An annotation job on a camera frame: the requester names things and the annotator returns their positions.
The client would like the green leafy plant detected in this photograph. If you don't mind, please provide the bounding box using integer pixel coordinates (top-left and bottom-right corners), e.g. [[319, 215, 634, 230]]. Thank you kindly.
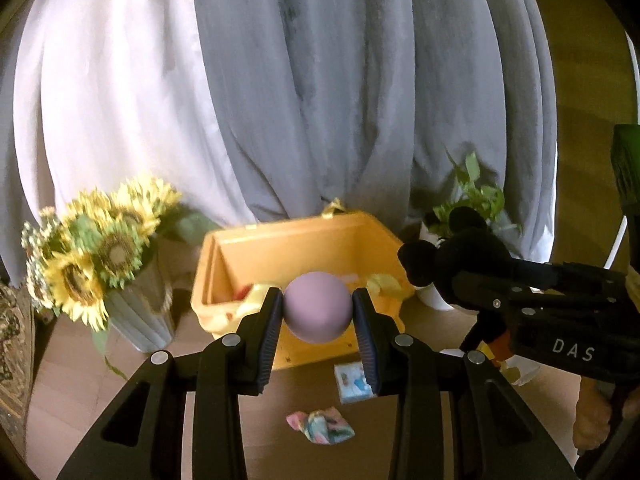
[[425, 150, 521, 236]]

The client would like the person's right hand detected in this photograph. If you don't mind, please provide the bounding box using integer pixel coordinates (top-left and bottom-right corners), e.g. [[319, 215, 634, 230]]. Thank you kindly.
[[572, 377, 615, 454]]

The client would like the grey ribbed vase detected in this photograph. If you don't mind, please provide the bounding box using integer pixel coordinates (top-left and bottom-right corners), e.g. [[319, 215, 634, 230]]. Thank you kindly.
[[102, 250, 176, 353]]

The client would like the pale pink curtain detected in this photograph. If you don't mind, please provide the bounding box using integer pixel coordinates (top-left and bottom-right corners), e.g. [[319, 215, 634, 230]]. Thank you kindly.
[[10, 0, 261, 291]]

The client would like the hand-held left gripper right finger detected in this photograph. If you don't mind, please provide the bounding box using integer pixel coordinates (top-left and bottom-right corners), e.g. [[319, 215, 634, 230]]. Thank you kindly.
[[351, 287, 583, 480]]

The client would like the pastel patterned cloth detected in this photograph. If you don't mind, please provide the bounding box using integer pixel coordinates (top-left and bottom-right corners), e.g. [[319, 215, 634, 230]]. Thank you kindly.
[[286, 406, 357, 447]]

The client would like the peach flower bunch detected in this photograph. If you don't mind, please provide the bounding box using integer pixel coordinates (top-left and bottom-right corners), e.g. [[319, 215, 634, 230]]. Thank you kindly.
[[20, 207, 63, 311]]

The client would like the black mouse plush toy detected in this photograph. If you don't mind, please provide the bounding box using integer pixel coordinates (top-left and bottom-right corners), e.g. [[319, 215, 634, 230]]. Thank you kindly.
[[397, 206, 543, 387]]

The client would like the pink soft ball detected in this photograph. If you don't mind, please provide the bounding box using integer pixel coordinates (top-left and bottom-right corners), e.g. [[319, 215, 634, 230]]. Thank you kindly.
[[283, 271, 352, 345]]

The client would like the orange plastic crate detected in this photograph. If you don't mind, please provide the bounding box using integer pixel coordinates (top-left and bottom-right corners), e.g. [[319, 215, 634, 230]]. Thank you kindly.
[[190, 212, 416, 372]]

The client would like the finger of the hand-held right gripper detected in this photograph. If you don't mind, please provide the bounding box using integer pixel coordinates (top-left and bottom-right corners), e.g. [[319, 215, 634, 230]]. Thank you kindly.
[[450, 259, 629, 312], [458, 309, 519, 354]]

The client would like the brown patterned cloth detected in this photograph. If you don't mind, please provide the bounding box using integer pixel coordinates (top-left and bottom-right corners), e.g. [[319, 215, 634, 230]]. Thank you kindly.
[[0, 282, 36, 456]]

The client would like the grey curtain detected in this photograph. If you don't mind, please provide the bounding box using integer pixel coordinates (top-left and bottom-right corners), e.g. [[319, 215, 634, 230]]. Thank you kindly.
[[192, 0, 531, 241], [0, 80, 26, 288]]

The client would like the sunflower bouquet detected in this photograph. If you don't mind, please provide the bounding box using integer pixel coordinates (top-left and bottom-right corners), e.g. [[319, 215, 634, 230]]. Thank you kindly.
[[35, 175, 221, 381]]

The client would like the blue tissue pack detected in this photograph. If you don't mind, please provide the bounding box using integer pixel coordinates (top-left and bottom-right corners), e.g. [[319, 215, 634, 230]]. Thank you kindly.
[[334, 361, 377, 405]]

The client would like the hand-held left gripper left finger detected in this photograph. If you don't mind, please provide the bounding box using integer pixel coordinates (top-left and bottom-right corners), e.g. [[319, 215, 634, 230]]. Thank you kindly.
[[56, 286, 286, 480]]

